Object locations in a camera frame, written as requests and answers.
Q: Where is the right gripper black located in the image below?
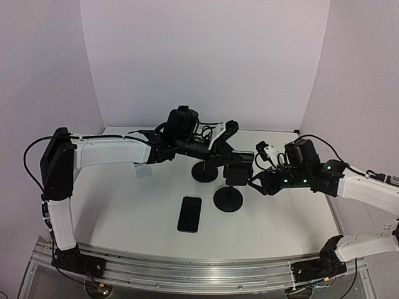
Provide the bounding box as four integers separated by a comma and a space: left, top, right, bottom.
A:
249, 166, 311, 196

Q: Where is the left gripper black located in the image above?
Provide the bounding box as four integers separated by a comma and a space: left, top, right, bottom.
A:
176, 135, 243, 172

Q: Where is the black phone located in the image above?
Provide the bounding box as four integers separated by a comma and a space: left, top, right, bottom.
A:
177, 196, 202, 234
223, 151, 255, 186

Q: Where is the black phone stand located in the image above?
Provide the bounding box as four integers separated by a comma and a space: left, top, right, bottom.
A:
213, 185, 244, 213
191, 161, 219, 183

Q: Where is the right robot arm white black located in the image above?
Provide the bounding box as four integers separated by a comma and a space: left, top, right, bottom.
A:
248, 134, 398, 262

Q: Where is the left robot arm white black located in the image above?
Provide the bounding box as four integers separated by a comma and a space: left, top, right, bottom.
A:
28, 105, 254, 271

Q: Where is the clear acrylic phone stand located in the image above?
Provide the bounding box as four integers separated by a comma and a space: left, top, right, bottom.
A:
134, 164, 152, 179

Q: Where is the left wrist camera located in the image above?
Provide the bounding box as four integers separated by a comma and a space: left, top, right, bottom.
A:
208, 120, 239, 150

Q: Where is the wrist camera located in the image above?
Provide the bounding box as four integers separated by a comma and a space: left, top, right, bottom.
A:
208, 120, 239, 150
256, 141, 279, 169

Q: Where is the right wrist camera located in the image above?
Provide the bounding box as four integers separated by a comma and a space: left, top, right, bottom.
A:
256, 141, 279, 169

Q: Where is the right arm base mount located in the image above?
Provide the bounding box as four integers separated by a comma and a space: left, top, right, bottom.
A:
291, 235, 347, 282

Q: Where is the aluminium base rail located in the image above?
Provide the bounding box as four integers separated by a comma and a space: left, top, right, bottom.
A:
17, 238, 375, 298

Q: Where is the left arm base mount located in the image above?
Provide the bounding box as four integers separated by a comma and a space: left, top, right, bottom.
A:
51, 245, 106, 278

